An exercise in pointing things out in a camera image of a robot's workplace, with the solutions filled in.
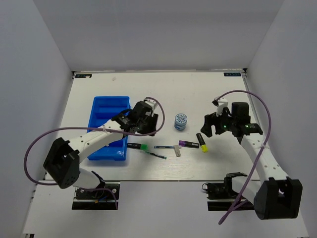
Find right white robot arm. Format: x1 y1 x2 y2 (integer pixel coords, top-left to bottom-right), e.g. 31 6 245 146
201 99 303 220

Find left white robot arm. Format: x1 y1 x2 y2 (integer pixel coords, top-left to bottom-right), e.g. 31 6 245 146
44 97 158 198

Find blue ink refill pen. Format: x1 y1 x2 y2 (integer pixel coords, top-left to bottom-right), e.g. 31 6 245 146
154 145 174 149

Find left corner label sticker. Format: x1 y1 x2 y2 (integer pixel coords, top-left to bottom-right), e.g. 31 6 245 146
75 74 92 78

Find purple cap highlighter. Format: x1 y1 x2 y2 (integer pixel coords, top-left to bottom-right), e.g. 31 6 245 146
178 140 200 148

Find yellow cap highlighter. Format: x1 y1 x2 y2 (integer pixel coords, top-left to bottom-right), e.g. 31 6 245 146
196 133 208 153

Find green cap highlighter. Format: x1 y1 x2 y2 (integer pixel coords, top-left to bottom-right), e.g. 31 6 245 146
127 143 148 150

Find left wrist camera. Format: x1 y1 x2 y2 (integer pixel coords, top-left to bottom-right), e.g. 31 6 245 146
143 98 158 113

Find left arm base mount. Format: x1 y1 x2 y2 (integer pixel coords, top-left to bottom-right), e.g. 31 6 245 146
72 189 117 211

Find right corner label sticker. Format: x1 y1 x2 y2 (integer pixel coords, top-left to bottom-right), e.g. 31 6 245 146
223 72 241 77

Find blue cleaning gel jar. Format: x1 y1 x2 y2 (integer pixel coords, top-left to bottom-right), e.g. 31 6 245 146
174 113 188 131

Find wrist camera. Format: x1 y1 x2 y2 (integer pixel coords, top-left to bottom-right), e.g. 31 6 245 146
143 98 158 113
212 97 228 117

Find blue plastic divided tray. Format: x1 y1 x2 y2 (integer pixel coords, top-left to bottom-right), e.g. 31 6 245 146
87 96 131 161

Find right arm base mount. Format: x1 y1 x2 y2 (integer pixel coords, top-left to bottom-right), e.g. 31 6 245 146
202 172 247 211

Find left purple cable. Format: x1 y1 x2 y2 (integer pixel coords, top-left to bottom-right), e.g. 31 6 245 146
24 97 166 186

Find corner label sticker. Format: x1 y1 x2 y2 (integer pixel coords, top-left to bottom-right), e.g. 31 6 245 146
223 72 241 77
75 74 92 78

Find green refill pen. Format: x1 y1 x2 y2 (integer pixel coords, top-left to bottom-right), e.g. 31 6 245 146
140 150 167 160

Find grey white eraser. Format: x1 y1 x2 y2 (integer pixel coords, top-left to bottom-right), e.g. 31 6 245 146
173 145 181 157

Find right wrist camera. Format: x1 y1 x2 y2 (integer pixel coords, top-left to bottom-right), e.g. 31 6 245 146
212 97 228 117

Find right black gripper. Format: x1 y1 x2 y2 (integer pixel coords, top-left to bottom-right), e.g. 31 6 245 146
200 106 236 137

